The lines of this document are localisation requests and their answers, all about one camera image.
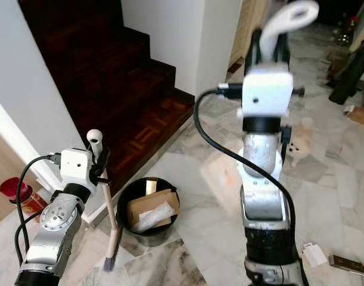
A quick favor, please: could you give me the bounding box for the wooden broom with white grip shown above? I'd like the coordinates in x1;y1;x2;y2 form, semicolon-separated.
86;129;122;273

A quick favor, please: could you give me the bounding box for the brown cardboard box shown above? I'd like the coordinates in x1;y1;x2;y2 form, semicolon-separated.
127;189;179;227

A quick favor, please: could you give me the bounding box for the white plastic wrapper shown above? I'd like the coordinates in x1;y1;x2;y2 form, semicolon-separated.
137;201;176;233

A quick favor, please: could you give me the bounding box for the dark wooden staircase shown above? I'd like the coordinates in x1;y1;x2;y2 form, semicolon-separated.
18;0;195;191

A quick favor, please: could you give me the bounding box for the red lidded jar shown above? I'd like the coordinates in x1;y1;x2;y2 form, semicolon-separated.
0;177;48;218

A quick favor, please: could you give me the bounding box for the black round bin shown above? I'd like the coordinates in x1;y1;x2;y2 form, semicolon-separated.
116;177;181;247

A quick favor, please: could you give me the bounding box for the brown wooden door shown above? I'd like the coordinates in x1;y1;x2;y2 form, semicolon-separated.
0;143;21;227

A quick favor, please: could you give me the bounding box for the black cylinder bag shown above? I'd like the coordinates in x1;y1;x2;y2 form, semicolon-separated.
329;36;364;105

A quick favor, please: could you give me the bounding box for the small cream fluffy dog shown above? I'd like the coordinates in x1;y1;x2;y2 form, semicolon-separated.
288;117;316;167

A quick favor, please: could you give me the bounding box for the long wooden plank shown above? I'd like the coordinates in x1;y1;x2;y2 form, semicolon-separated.
344;104;364;128

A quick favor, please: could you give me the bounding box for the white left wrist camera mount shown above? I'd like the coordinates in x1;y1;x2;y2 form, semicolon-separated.
60;148;93;192

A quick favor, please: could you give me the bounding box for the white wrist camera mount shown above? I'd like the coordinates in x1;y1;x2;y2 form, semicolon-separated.
241;0;321;117
60;148;93;192

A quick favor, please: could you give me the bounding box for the light wooden door frame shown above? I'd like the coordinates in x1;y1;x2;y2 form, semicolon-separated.
229;0;260;66

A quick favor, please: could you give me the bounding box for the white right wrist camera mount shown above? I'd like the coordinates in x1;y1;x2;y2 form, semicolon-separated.
241;0;321;117

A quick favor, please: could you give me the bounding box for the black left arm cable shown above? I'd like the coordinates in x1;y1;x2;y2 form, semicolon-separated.
14;154;63;266

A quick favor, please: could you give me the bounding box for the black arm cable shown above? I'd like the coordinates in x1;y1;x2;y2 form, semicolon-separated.
14;154;63;266
192;85;297;239

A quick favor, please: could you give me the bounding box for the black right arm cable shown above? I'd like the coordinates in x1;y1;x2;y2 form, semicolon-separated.
192;85;297;239

